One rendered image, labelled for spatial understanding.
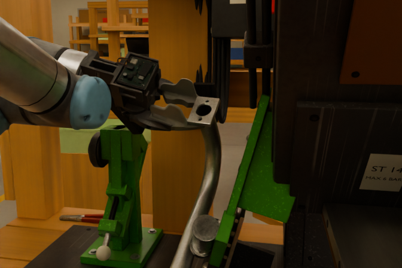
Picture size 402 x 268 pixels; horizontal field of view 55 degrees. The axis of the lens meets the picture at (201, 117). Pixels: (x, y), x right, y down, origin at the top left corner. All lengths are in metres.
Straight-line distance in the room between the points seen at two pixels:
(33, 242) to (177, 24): 0.61
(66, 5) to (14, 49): 11.17
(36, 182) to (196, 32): 0.57
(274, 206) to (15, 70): 0.36
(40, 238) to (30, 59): 0.64
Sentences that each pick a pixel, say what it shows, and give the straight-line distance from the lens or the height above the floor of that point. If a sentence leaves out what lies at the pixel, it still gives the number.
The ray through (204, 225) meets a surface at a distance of 0.55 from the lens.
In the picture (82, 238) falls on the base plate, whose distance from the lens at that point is 0.96.
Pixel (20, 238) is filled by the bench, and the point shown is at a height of 0.88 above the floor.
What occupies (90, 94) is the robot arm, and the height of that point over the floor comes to 1.27.
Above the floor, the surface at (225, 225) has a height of 1.10.
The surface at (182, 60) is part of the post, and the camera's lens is 0.88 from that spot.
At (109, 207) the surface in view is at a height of 1.01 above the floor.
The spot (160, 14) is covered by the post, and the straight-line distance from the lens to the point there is 0.90.
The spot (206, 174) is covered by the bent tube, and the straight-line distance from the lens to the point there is 0.70.
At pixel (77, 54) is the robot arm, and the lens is 0.67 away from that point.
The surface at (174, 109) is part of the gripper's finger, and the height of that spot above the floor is 1.24.
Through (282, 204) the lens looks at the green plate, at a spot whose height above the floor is 1.12.
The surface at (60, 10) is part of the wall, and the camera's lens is 11.69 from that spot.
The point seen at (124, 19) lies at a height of 2.09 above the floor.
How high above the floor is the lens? 1.33
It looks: 10 degrees down
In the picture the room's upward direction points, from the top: straight up
